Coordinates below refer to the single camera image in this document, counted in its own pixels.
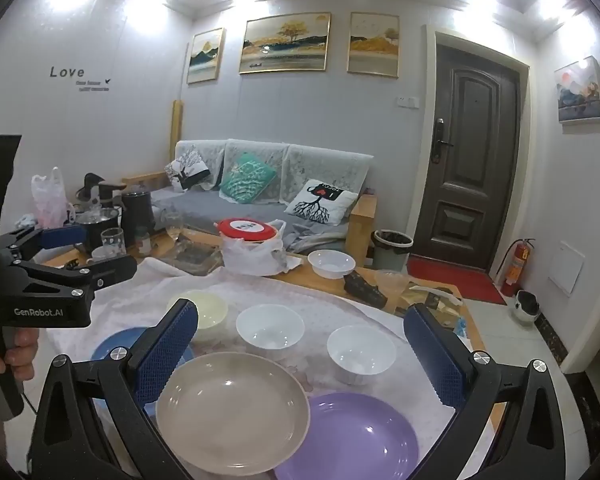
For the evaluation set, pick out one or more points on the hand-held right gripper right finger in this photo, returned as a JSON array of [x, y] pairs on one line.
[[437, 360]]

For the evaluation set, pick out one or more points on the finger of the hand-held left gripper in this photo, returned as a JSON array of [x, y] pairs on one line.
[[115, 266], [62, 236]]

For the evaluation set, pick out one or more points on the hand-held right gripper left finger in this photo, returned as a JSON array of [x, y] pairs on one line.
[[172, 355]]

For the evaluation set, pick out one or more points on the person's left hand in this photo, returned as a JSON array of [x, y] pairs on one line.
[[22, 355]]

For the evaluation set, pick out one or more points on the glass tumbler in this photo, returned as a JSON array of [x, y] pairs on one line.
[[113, 242]]

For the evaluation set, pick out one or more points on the white plastic bag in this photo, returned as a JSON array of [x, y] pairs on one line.
[[50, 200], [250, 258]]

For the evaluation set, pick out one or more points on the gold brown box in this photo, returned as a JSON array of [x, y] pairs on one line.
[[440, 302]]

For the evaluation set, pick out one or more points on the cream bowl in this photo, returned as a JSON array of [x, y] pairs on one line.
[[211, 310]]

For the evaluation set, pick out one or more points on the black thermos jug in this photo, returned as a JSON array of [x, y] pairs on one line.
[[137, 210]]

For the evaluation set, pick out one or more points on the blue plate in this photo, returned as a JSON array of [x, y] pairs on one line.
[[109, 341]]

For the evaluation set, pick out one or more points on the wine glass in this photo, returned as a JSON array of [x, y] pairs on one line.
[[172, 222]]

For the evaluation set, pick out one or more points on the beige plate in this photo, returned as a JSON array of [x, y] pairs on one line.
[[230, 410]]

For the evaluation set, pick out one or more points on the glass tray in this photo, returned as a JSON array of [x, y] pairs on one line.
[[195, 257]]

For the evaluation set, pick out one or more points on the red doormat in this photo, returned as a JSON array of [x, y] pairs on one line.
[[455, 280]]

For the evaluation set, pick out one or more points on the clear plastic cup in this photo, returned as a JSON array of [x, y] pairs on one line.
[[392, 285]]

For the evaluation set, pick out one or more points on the black plastic bag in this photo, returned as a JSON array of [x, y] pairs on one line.
[[362, 290]]

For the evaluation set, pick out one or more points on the grey wooden sofa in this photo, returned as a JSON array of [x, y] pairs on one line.
[[205, 210]]

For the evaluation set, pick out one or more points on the purple plate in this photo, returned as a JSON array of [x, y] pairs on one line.
[[355, 440]]

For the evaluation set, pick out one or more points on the grey trash bin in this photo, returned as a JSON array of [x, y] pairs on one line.
[[390, 252]]

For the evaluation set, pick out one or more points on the red fire extinguisher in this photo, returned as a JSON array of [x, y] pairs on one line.
[[517, 270]]

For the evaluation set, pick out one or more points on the black white tree cushion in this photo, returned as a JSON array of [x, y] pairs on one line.
[[187, 167]]

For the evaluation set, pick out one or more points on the red round lid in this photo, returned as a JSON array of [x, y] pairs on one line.
[[245, 230]]

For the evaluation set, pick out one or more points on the wide white bowl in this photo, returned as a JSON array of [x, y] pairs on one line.
[[331, 262]]

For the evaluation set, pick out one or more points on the white pink-dotted cloth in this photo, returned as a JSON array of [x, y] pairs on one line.
[[305, 296]]

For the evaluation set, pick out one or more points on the upright wooden board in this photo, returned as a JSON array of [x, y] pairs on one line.
[[177, 130]]

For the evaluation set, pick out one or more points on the teal cushion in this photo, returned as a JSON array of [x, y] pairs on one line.
[[247, 177]]

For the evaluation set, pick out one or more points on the dark door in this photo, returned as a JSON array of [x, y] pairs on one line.
[[475, 185]]

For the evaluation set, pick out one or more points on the white heart tree cushion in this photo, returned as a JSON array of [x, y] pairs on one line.
[[320, 202]]

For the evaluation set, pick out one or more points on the grey lace sofa cover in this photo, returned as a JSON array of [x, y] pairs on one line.
[[305, 165]]

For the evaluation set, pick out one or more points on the small mountain painting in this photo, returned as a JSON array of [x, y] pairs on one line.
[[205, 55]]

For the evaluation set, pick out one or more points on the wide landscape painting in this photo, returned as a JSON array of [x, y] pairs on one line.
[[285, 42]]

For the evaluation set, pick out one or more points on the white-framed mountain painting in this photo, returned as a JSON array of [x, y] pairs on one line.
[[580, 90]]

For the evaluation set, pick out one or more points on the golden tree painting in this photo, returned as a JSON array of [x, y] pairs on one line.
[[372, 45]]

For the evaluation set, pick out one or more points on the white wall panel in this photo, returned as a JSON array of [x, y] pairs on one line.
[[571, 267]]

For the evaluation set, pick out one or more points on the black wall decal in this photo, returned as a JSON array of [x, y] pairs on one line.
[[67, 72]]

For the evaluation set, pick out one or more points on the white light switch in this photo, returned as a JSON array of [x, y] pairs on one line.
[[407, 102]]

